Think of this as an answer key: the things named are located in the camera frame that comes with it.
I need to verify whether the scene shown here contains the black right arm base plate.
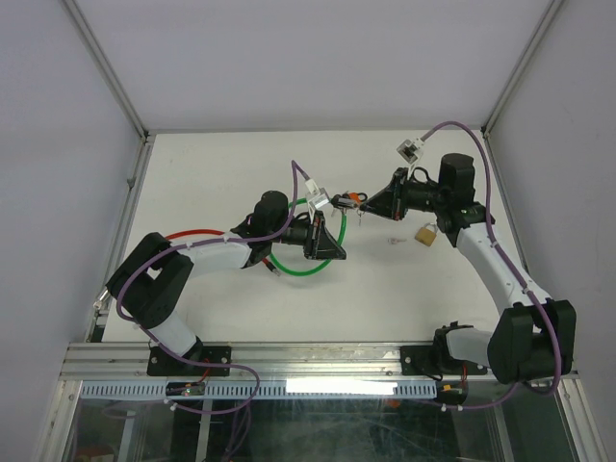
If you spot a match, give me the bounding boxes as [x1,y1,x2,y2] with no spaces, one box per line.
[399,345,487,377]

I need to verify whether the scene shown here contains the aluminium mounting rail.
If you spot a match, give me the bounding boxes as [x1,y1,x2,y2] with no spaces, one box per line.
[60,340,578,381]

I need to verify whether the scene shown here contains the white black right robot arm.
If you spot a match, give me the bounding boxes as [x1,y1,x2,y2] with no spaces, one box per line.
[360,153,577,385]

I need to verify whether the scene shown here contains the green cable lock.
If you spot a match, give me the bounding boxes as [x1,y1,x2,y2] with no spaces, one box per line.
[266,211,347,277]

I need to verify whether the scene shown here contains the orange black padlock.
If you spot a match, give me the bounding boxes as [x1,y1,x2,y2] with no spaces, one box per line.
[342,192,368,209]

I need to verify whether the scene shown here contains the red cable lock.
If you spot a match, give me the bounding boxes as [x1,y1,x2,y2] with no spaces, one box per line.
[94,228,283,312]

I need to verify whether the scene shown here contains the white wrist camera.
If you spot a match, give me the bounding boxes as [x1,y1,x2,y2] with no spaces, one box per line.
[397,138,424,168]
[305,178,330,219]

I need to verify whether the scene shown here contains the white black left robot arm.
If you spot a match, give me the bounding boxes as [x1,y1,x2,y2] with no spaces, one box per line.
[105,191,347,375]

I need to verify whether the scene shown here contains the keys of orange padlock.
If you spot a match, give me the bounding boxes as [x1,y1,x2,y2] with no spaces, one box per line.
[331,194,347,216]

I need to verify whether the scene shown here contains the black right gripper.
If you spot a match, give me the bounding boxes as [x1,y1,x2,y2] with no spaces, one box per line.
[359,167,448,221]

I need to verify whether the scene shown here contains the silver keys of green lock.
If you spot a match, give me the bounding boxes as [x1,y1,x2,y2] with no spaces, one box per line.
[354,207,364,226]

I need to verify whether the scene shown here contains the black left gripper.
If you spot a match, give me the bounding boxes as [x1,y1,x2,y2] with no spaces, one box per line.
[269,211,347,261]

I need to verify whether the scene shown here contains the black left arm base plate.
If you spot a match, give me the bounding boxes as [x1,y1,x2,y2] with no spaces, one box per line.
[146,344,232,377]

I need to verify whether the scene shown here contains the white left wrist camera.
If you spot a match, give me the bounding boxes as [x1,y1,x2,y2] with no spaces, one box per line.
[305,178,330,219]

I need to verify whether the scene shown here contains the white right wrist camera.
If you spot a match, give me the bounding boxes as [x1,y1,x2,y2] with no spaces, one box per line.
[397,138,424,168]

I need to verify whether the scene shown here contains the large brass padlock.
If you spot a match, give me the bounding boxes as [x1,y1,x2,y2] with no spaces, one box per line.
[415,222,438,246]

